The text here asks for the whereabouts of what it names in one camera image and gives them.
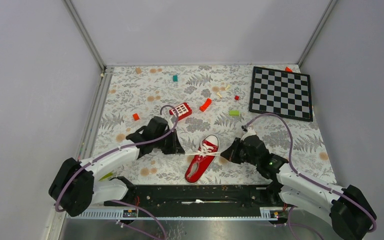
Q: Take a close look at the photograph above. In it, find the small orange cube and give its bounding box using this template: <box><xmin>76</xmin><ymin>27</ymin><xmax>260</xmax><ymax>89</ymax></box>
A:
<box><xmin>132</xmin><ymin>113</ymin><xmax>140</xmax><ymax>121</ymax></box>

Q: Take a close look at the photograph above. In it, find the red white window brick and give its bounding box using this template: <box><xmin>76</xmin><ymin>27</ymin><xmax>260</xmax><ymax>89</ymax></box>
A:
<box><xmin>169</xmin><ymin>102</ymin><xmax>192</xmax><ymax>123</ymax></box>

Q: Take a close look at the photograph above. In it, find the yellow green block stack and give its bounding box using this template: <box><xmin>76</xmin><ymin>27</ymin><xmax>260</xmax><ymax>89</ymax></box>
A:
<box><xmin>99</xmin><ymin>172</ymin><xmax>114</xmax><ymax>182</ymax></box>

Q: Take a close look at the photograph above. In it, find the green rectangular block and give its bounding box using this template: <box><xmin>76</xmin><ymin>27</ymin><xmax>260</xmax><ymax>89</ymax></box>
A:
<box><xmin>229</xmin><ymin>110</ymin><xmax>241</xmax><ymax>116</ymax></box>

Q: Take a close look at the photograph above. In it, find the orange red curved block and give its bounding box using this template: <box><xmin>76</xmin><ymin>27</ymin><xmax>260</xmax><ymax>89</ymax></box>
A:
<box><xmin>199</xmin><ymin>98</ymin><xmax>212</xmax><ymax>112</ymax></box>

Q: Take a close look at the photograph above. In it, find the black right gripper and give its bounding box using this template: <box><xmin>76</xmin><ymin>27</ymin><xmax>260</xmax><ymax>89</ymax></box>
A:
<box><xmin>221</xmin><ymin>137</ymin><xmax>260</xmax><ymax>167</ymax></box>

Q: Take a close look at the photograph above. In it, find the red canvas sneaker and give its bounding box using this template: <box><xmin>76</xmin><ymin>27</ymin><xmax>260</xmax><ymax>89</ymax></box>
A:
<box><xmin>184</xmin><ymin>134</ymin><xmax>221</xmax><ymax>184</ymax></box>

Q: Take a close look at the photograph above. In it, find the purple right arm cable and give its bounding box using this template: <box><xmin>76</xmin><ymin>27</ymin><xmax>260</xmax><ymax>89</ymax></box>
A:
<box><xmin>241</xmin><ymin>112</ymin><xmax>378</xmax><ymax>240</ymax></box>

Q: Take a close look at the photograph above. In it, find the black grey chessboard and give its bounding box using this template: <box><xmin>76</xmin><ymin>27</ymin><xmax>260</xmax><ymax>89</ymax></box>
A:
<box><xmin>248</xmin><ymin>66</ymin><xmax>314</xmax><ymax>122</ymax></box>

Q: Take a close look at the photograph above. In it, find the orange block behind chessboard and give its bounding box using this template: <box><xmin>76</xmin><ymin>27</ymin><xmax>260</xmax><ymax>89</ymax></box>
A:
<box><xmin>285</xmin><ymin>67</ymin><xmax>293</xmax><ymax>73</ymax></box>

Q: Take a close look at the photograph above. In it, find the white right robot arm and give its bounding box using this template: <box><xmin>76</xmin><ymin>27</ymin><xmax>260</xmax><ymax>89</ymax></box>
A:
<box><xmin>221</xmin><ymin>135</ymin><xmax>377</xmax><ymax>240</ymax></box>

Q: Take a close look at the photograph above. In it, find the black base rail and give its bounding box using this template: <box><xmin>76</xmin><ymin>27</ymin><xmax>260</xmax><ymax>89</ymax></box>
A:
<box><xmin>122</xmin><ymin>184</ymin><xmax>290</xmax><ymax>218</ymax></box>

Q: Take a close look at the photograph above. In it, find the floral patterned table mat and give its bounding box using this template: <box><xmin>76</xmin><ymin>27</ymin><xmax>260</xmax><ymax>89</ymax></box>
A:
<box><xmin>93</xmin><ymin>65</ymin><xmax>336</xmax><ymax>185</ymax></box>

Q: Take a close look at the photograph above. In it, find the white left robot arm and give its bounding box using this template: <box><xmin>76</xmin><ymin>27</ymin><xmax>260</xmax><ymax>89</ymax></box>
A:
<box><xmin>48</xmin><ymin>116</ymin><xmax>185</xmax><ymax>217</ymax></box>

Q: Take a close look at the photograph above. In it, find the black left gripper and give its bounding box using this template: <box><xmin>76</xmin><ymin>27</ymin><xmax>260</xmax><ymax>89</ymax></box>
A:
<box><xmin>153</xmin><ymin>128</ymin><xmax>184</xmax><ymax>155</ymax></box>

